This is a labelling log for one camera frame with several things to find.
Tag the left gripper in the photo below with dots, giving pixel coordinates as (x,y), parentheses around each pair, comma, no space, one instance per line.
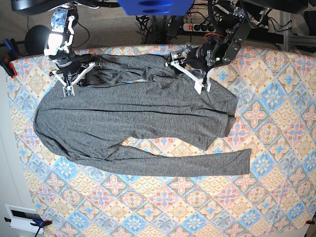
(195,62)

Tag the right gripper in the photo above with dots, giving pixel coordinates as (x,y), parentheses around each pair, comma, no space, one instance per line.
(72,69)

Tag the grey t-shirt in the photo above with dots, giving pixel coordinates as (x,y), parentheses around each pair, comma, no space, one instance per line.
(139,97)

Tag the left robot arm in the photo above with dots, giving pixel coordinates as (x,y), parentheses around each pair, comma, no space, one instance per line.
(220,47)

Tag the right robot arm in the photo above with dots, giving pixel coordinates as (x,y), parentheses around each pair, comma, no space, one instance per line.
(62,33)

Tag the white power strip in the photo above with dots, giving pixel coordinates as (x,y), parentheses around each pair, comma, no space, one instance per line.
(199,28)

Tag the black round stool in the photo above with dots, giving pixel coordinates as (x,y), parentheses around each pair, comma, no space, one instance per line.
(35,39)

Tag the red black clamp left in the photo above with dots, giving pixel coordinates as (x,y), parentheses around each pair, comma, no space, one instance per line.
(13,51)

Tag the patterned tablecloth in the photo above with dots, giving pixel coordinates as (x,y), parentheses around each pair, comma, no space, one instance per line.
(276,119)

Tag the blue clamp bottom left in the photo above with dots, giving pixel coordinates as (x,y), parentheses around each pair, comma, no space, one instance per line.
(39,223)

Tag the clamp bottom right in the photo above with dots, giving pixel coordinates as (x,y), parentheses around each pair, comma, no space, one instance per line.
(310,222)

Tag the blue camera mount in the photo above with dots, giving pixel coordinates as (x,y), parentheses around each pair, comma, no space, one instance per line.
(156,7)

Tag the white wall outlet box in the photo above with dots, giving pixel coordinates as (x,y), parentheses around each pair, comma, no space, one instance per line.
(23,213)

